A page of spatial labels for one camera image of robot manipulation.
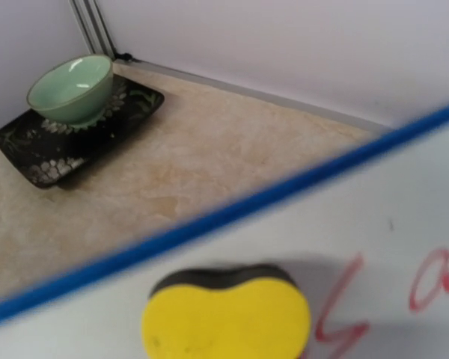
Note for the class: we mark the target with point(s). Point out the yellow whiteboard eraser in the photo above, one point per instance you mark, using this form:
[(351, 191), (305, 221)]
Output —
[(255, 311)]

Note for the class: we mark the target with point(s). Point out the blue framed whiteboard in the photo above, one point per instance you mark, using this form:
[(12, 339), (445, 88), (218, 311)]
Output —
[(364, 236)]

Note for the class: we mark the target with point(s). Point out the light green bowl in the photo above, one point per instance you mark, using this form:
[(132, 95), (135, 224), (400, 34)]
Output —
[(75, 92)]

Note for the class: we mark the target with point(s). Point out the black patterned square plate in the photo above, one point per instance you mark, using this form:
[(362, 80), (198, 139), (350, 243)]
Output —
[(46, 153)]

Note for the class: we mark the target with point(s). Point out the left aluminium frame post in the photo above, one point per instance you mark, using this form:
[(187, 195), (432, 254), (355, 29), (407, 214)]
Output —
[(93, 27)]

